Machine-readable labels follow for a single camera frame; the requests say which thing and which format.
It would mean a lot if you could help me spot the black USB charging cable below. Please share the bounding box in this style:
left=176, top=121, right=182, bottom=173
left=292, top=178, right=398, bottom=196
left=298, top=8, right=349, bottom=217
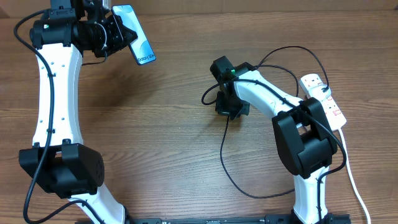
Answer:
left=220, top=45, right=330, bottom=200

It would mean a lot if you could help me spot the white power strip cord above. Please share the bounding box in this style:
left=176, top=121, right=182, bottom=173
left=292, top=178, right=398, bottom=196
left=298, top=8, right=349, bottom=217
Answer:
left=338, top=128, right=372, bottom=224

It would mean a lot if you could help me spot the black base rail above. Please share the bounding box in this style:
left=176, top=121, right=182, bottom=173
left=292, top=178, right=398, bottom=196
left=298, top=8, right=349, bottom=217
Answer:
left=74, top=213, right=352, bottom=224

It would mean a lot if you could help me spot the blue Galaxy smartphone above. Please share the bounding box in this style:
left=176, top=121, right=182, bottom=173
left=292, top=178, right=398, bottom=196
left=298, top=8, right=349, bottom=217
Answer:
left=112, top=4, right=156, bottom=65

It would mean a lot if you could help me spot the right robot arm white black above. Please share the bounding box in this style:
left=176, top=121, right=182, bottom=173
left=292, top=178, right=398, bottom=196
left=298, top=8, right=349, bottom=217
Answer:
left=210, top=56, right=341, bottom=223

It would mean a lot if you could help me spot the white charger adapter plug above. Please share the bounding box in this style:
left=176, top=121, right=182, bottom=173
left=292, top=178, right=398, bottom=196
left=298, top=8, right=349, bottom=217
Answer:
left=308, top=84, right=331, bottom=101

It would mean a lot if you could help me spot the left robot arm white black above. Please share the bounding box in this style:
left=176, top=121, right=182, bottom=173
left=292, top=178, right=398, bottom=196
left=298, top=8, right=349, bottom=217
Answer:
left=19, top=1, right=144, bottom=223

